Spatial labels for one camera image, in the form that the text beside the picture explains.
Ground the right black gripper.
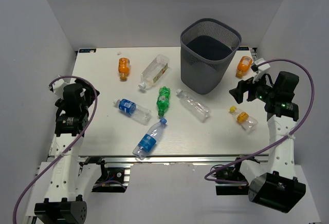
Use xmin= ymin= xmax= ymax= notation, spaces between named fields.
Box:
xmin=229 ymin=70 xmax=276 ymax=104

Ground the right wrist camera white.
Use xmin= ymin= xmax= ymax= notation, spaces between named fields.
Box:
xmin=251 ymin=58 xmax=270 ymax=83

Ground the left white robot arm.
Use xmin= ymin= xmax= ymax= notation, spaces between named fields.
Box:
xmin=34 ymin=77 xmax=109 ymax=223

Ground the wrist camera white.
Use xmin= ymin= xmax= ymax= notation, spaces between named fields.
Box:
xmin=251 ymin=58 xmax=270 ymax=83
xmin=48 ymin=75 xmax=69 ymax=96

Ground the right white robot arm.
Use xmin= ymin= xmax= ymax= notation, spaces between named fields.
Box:
xmin=229 ymin=71 xmax=306 ymax=213

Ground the clear crushed bottle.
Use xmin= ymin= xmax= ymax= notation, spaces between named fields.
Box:
xmin=176 ymin=89 xmax=211 ymax=122

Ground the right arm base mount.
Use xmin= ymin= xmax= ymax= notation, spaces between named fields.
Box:
xmin=211 ymin=162 xmax=249 ymax=196

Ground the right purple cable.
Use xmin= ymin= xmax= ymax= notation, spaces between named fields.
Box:
xmin=204 ymin=59 xmax=315 ymax=183

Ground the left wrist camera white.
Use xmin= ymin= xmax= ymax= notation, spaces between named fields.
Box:
xmin=48 ymin=75 xmax=69 ymax=96

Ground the green plastic bottle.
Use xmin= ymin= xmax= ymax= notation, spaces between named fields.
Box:
xmin=156 ymin=86 xmax=171 ymax=117

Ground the yellow cap orange label bottle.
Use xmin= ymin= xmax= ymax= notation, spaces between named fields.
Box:
xmin=229 ymin=106 xmax=258 ymax=132

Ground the grey mesh waste bin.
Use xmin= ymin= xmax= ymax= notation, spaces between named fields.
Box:
xmin=180 ymin=18 xmax=242 ymax=95

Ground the purple cable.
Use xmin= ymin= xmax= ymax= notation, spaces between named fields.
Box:
xmin=12 ymin=76 xmax=99 ymax=224
xmin=204 ymin=59 xmax=315 ymax=183

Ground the clear square juice bottle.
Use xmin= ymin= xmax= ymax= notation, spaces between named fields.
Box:
xmin=138 ymin=54 xmax=170 ymax=91

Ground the blue label bottle white cap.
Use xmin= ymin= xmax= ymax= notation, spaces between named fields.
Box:
xmin=113 ymin=99 xmax=152 ymax=125

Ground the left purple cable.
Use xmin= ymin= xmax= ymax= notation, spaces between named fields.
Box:
xmin=12 ymin=76 xmax=99 ymax=224

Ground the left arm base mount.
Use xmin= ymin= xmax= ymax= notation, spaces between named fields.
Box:
xmin=78 ymin=157 xmax=131 ymax=193

